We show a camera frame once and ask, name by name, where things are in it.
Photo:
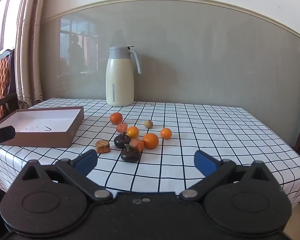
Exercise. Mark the carrot piece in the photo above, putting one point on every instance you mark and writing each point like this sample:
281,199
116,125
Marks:
121,127
137,145

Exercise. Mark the dark purple mangosteen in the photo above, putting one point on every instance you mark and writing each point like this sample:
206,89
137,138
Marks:
122,141
130,154

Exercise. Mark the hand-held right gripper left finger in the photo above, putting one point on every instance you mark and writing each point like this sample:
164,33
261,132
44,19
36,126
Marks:
86,161

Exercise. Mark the brown cake piece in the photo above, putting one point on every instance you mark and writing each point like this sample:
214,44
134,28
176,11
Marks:
102,146

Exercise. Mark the beige lace-trimmed curtain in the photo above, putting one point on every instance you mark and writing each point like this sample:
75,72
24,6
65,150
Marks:
30,55

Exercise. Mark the red-framed window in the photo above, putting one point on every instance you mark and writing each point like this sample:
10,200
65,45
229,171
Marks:
5,17

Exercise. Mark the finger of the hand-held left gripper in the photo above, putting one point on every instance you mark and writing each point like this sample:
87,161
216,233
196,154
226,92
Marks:
3,134

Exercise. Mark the large orange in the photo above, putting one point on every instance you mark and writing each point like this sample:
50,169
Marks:
150,140

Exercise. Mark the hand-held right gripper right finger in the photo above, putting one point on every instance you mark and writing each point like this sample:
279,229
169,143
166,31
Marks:
205,162

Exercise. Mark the cream thermos jug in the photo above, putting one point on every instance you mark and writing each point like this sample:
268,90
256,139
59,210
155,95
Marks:
120,85

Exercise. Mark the brown cardboard box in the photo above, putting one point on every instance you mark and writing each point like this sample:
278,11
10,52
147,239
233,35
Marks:
40,125

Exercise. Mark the small brown round fruit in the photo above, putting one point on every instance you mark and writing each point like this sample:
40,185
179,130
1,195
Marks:
148,124

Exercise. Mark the small orange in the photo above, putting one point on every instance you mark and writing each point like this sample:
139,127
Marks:
116,118
166,133
133,132

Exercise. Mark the checked white tablecloth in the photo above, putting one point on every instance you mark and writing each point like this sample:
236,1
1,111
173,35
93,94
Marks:
215,135

